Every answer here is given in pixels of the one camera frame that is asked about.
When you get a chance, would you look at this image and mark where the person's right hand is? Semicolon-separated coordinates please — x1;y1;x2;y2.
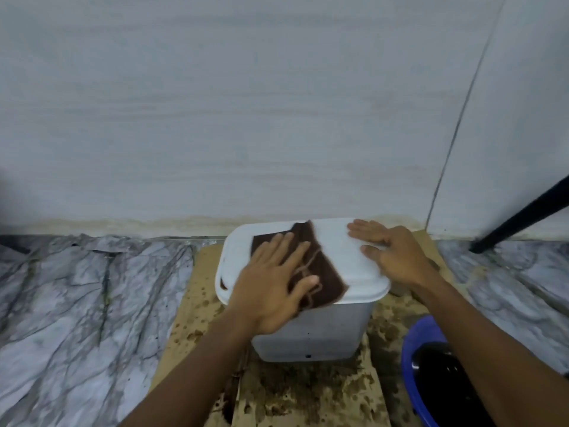
347;219;442;290

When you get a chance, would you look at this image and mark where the person's left hand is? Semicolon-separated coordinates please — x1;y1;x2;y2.
226;233;321;337

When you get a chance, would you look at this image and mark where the brown patterned cloth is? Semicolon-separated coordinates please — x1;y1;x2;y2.
250;220;349;311

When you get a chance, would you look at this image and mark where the white plastic bin lid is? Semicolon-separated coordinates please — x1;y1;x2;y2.
215;218;391;307

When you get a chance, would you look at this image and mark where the person's right forearm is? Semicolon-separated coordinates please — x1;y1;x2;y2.
411;272;569;427

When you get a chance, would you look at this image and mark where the person's left forearm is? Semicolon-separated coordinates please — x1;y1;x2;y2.
116;313;263;427

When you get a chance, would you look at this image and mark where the white plastic bin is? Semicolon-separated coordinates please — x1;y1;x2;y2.
250;298;378;363

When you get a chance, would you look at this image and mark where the stained cardboard sheet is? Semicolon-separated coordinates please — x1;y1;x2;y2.
148;230;473;427

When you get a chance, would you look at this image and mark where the blue plastic bucket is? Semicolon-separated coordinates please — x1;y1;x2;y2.
401;315;495;427

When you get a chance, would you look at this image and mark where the black pole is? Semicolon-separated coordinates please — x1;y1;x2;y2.
469;175;569;255

